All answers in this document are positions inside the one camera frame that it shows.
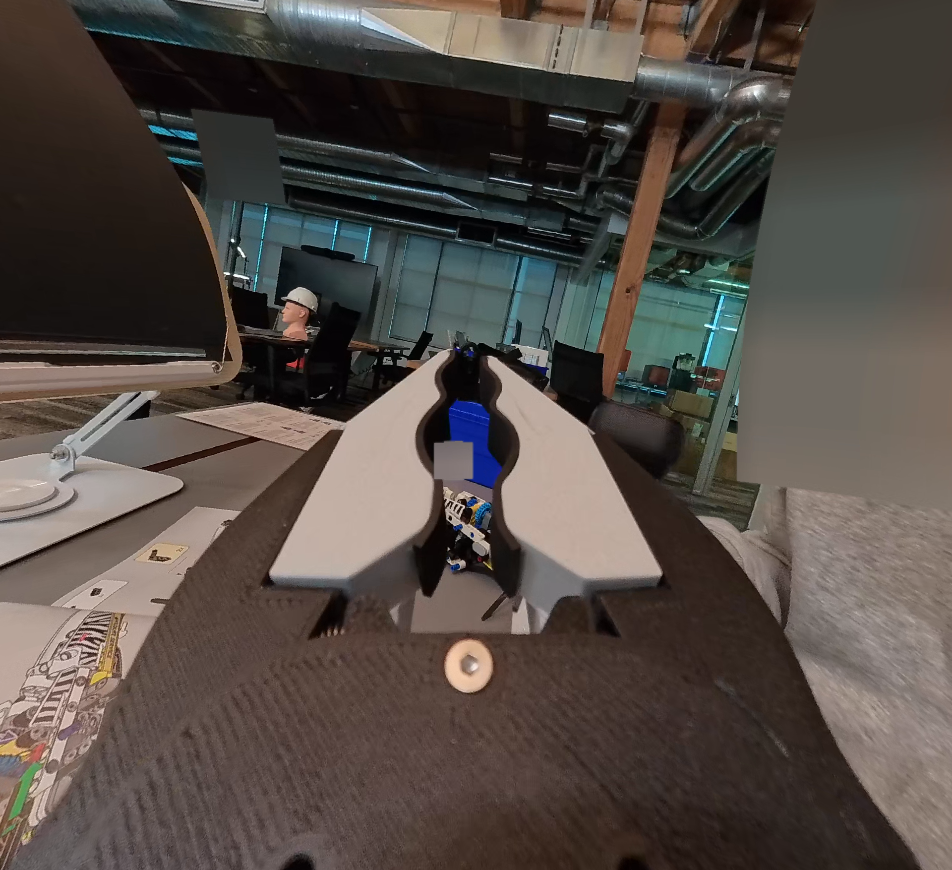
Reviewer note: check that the metal air duct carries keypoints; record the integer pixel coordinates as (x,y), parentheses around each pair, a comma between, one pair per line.
(491,59)

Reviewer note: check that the blue plastic box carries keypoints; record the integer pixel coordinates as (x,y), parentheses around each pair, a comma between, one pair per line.
(470,420)

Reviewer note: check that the white monitor stand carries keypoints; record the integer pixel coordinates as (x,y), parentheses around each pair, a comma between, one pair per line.
(97,494)

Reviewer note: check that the large black wall screen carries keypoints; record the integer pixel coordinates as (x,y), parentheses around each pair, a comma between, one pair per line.
(349,278)

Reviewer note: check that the printed lego picture booklet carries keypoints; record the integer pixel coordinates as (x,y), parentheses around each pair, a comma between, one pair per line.
(52,699)

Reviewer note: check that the black computer monitor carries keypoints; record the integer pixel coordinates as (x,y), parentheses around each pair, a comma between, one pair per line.
(97,178)

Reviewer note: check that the white printed paper sheet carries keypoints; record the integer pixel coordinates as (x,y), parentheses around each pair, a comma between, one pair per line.
(268,422)

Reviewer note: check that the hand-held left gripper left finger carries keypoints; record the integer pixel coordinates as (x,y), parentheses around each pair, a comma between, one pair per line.
(357,490)

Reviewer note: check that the black mesh office chair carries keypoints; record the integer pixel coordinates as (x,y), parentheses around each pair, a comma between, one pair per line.
(335,353)
(418,349)
(576,375)

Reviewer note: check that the cardboard box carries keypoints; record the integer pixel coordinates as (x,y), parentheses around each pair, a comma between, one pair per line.
(688,409)

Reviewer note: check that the mannequin head with white helmet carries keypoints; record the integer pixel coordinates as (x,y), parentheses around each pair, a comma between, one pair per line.
(299,312)

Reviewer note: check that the white lego vehicle model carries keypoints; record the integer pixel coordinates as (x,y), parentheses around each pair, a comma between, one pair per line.
(468,524)

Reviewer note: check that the white lego instruction booklet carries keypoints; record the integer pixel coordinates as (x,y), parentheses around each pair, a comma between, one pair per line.
(149,561)

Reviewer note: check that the wooden post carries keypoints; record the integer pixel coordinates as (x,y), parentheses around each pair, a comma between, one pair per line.
(639,252)

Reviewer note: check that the small black lego piece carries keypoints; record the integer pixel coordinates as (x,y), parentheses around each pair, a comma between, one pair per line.
(466,356)

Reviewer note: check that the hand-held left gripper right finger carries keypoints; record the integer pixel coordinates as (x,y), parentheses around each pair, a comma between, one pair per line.
(580,498)

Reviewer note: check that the black lego axle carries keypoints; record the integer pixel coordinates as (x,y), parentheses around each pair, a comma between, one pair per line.
(497,606)

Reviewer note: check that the metal ceiling pipes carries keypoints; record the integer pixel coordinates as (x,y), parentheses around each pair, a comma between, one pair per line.
(706,156)

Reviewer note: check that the black padded office chair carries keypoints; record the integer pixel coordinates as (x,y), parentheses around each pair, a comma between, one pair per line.
(639,431)

